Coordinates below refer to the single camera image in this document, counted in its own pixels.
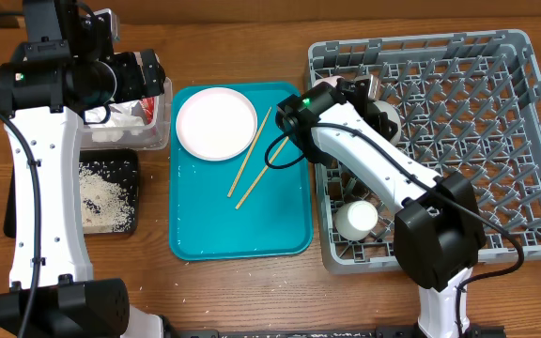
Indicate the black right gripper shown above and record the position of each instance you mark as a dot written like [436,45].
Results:
[384,121]

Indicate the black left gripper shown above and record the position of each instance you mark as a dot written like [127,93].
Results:
[134,85]

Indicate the grey-green bowl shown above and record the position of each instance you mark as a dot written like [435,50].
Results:
[394,122]

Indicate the red snack wrapper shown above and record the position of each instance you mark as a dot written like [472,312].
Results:
[148,107]

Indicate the pink bowl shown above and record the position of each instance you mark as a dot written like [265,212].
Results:
[327,82]

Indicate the white paper napkin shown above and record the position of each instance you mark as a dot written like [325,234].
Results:
[125,116]

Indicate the wooden chopstick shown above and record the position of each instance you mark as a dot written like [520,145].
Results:
[248,154]
[271,159]

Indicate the large white round plate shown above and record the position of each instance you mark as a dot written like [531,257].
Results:
[216,124]

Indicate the small white cup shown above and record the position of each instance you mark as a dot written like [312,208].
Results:
[355,220]

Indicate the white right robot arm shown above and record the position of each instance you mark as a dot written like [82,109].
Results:
[438,231]

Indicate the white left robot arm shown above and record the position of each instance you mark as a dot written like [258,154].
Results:
[52,288]

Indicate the clear plastic waste bin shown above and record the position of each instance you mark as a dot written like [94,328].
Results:
[158,133]

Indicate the black food waste tray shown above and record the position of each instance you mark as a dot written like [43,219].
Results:
[111,188]

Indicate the grey plastic dish rack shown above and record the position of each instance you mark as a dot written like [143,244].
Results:
[468,103]

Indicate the pile of rice grains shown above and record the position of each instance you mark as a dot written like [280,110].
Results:
[103,199]

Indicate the teal plastic serving tray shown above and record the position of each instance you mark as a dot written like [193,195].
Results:
[277,216]

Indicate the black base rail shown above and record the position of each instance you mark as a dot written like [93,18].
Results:
[409,331]

